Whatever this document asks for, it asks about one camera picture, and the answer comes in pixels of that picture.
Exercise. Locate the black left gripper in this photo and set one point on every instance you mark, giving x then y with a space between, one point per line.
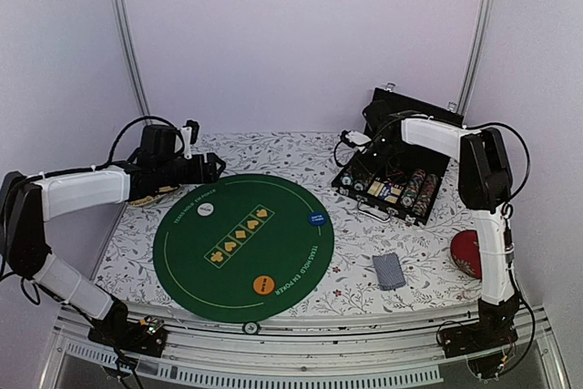
212 176

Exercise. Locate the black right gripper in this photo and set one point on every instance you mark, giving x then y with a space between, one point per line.
387 159

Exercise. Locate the white dealer button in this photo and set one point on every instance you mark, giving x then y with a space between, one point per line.
205 209

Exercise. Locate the blue small blind button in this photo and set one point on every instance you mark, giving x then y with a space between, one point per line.
317 219

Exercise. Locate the orange big blind button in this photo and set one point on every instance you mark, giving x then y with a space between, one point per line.
263 285

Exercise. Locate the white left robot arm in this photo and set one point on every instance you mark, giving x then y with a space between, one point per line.
38 210

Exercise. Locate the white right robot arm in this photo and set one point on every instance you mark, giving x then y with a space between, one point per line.
484 186

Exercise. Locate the woven bamboo tray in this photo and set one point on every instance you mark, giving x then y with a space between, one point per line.
160 193

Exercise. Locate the black poker chip case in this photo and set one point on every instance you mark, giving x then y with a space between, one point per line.
400 169

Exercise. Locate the boxed card deck in case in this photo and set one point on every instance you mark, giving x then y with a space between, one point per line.
386 190

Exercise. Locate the green round poker mat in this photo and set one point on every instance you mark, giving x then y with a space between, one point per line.
259 226

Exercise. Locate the floral white tablecloth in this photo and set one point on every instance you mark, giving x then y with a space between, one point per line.
350 285

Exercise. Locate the red floral bowl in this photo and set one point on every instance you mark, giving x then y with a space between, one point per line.
464 250

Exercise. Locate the blue checked card deck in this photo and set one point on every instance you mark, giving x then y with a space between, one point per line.
389 272

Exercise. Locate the aluminium right corner post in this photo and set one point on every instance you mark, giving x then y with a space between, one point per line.
483 15

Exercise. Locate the aluminium corner post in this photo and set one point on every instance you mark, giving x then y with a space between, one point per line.
483 15
129 52

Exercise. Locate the aluminium left corner post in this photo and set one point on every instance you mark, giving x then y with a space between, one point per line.
129 52

